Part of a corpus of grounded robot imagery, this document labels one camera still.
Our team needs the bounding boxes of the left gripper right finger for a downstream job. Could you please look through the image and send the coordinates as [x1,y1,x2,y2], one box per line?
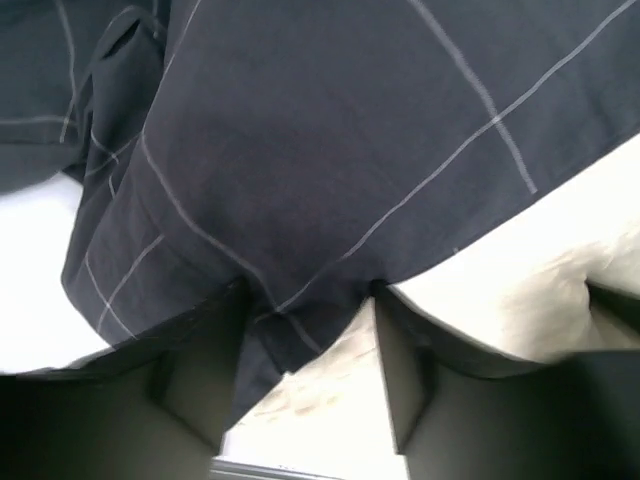
[372,282,639,479]

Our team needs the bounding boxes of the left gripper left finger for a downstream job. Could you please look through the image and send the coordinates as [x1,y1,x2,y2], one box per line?
[1,280,248,480]

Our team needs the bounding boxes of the cream yellow-edged pillow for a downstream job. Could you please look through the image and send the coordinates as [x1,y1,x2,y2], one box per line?
[226,139,639,443]

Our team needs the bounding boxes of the dark grey checked pillowcase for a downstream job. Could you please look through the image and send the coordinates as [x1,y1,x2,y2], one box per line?
[1,1,639,420]

